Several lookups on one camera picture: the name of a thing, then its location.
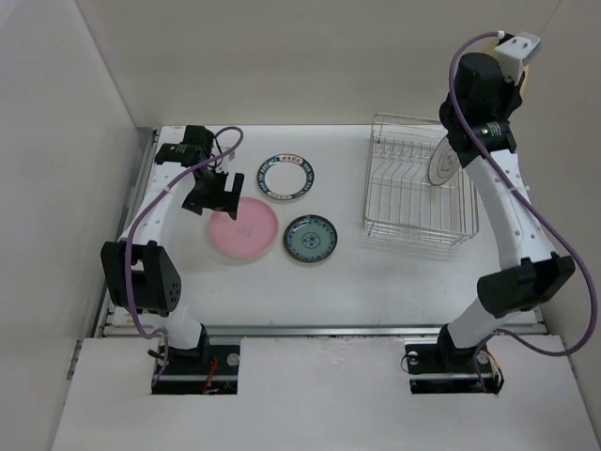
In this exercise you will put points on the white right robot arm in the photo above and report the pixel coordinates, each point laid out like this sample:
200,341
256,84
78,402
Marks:
531,271

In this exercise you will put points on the white blue rimmed plate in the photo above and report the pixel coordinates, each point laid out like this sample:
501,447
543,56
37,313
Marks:
285,177

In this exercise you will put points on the metal wire dish rack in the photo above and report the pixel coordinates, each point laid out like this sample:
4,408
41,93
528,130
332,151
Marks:
399,202

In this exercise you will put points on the grey white lined plate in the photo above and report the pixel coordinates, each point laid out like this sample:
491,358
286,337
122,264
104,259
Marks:
444,163

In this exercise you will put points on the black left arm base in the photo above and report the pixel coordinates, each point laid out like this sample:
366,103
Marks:
211,371

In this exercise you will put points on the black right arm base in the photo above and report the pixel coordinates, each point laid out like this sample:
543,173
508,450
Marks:
428,374

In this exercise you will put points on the dark green patterned plate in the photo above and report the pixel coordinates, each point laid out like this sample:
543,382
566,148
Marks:
310,239

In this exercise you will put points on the pink plate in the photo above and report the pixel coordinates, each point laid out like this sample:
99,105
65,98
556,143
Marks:
250,235

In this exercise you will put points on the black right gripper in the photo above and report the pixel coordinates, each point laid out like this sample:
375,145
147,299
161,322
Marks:
513,99

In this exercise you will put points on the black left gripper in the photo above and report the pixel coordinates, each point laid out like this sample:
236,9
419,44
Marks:
223,200

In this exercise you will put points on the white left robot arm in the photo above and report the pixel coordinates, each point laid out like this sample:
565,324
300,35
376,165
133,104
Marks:
140,275

